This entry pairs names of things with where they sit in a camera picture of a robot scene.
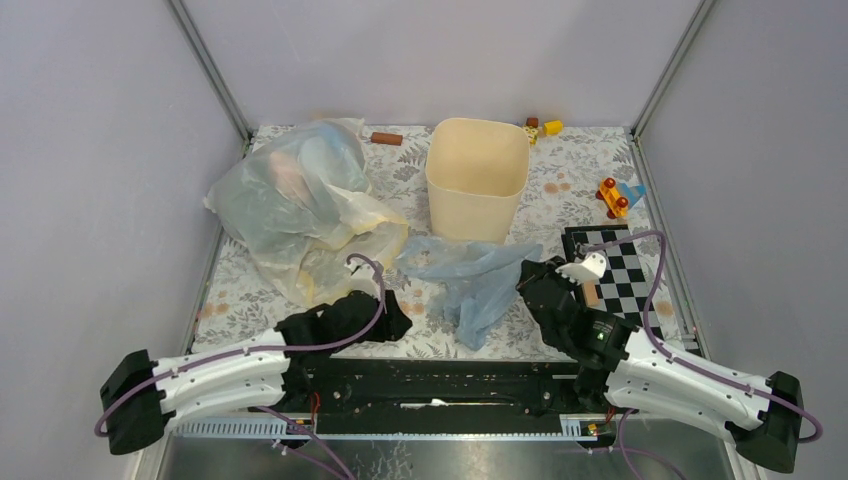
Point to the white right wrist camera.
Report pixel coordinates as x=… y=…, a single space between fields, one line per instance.
x=590 y=269

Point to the black white checkerboard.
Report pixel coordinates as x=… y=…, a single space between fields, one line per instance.
x=623 y=289

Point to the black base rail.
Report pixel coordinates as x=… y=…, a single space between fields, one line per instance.
x=437 y=398

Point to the beige plastic trash bin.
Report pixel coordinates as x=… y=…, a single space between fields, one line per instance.
x=476 y=172

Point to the orange red toy car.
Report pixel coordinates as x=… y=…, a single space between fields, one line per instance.
x=616 y=202

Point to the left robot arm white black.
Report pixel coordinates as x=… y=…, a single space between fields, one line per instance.
x=143 y=399

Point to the brown cylinder toy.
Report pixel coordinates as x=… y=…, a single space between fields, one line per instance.
x=384 y=138

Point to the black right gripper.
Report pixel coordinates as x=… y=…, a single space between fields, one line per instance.
x=532 y=269

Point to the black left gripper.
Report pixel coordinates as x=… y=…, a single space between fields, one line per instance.
x=396 y=322

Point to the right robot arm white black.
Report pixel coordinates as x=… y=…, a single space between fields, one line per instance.
x=622 y=365

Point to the blue triangle toy piece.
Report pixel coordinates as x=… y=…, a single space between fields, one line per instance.
x=633 y=193

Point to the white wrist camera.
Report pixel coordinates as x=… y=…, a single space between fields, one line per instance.
x=590 y=269
x=360 y=269

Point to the yellow toy figure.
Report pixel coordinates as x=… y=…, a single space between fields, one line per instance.
x=531 y=133

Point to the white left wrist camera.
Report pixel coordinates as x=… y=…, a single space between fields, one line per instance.
x=360 y=269

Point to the small tan wooden block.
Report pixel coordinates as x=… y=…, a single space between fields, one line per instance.
x=590 y=294

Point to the translucent white yellow trash bag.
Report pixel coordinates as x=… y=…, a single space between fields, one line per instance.
x=301 y=204

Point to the yellow toy block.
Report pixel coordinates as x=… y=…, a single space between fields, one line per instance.
x=552 y=128

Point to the light blue trash bag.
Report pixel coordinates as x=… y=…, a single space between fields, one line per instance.
x=480 y=279

